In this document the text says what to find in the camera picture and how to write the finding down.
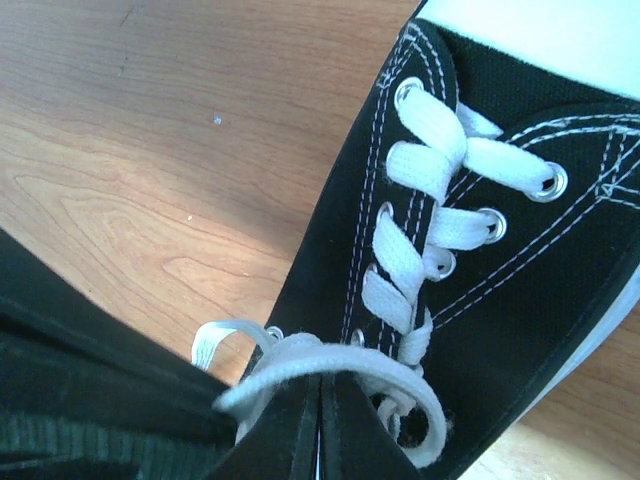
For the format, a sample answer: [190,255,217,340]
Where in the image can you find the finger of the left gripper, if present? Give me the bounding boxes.
[1,234,235,479]

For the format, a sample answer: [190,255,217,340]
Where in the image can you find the white lace of sneaker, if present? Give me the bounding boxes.
[191,77,568,468]

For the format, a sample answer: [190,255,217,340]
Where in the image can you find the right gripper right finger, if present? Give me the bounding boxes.
[319,373,421,480]

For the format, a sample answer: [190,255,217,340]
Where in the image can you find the black canvas sneaker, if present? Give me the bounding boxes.
[268,1,639,479]

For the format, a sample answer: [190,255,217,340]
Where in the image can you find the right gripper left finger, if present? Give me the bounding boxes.
[209,375,320,480]

